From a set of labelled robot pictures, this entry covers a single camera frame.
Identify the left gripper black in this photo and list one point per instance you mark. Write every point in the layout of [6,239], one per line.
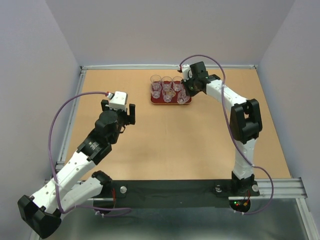
[129,119]

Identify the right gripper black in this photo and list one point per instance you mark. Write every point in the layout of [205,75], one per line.
[191,93]

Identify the clear glass cluster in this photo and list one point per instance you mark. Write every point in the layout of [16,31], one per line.
[182,97]
[167,95]
[177,83]

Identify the clear glass cluster front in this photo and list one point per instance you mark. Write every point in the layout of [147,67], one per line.
[167,95]

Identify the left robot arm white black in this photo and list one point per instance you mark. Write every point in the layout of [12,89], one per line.
[43,210]

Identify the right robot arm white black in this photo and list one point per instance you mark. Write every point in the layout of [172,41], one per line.
[242,116]

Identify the red lacquer tray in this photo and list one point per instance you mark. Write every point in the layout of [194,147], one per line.
[160,100]

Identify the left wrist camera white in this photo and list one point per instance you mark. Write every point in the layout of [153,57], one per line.
[117,100]

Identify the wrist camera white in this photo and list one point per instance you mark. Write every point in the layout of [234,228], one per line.
[186,71]
[117,100]

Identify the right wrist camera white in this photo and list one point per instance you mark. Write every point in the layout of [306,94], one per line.
[186,71]

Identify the aluminium frame rail back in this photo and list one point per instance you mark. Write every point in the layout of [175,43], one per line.
[155,67]

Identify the aluminium frame rail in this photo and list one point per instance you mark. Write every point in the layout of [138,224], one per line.
[69,126]
[155,67]
[280,212]

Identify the aluminium frame rail left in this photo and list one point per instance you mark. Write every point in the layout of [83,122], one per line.
[69,126]

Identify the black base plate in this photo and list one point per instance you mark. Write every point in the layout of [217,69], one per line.
[169,194]

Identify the aluminium frame rail front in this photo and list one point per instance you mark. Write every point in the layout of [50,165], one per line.
[280,212]

